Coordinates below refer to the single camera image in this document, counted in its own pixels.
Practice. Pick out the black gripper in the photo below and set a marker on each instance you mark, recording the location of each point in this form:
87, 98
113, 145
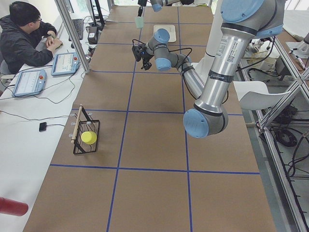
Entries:
146, 56
140, 4

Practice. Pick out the pale green cup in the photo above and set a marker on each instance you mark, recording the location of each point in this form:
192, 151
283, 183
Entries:
139, 22

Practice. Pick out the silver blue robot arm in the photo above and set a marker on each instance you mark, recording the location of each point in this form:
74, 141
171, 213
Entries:
243, 20
157, 5

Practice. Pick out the cream rabbit tray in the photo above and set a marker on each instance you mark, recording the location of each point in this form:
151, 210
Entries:
171, 29

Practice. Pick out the yellow cup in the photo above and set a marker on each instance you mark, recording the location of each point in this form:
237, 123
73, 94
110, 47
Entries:
89, 137

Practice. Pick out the black power box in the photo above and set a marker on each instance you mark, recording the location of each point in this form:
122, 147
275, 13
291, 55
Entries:
92, 35

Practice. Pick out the black keyboard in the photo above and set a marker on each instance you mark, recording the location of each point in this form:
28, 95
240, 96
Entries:
79, 27

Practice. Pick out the far blue teach pendant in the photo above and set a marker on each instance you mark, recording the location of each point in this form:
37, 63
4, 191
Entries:
65, 63

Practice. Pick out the blue teach pendant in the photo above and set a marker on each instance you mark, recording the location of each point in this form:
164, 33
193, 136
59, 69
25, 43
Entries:
29, 83
65, 63

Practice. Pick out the white plastic chair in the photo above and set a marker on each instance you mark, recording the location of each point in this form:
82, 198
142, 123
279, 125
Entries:
254, 95

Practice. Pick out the near blue teach pendant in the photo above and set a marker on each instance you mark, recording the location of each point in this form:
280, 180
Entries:
29, 83

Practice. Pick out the seated man in black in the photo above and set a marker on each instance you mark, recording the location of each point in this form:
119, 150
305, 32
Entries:
25, 38

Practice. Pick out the small black puck device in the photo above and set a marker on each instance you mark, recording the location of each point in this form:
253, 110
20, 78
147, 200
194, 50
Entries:
42, 126

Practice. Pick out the red thermos bottle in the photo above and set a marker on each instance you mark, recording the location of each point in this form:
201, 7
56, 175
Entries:
11, 207

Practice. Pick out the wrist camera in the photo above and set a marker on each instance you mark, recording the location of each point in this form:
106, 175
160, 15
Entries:
137, 49

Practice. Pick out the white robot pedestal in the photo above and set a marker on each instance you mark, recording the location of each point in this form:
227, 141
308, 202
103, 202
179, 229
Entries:
214, 40

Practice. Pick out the aluminium frame post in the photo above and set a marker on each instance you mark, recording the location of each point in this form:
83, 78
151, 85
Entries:
67, 21

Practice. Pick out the black wire cup rack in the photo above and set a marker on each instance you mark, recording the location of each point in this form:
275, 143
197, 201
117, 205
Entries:
87, 123

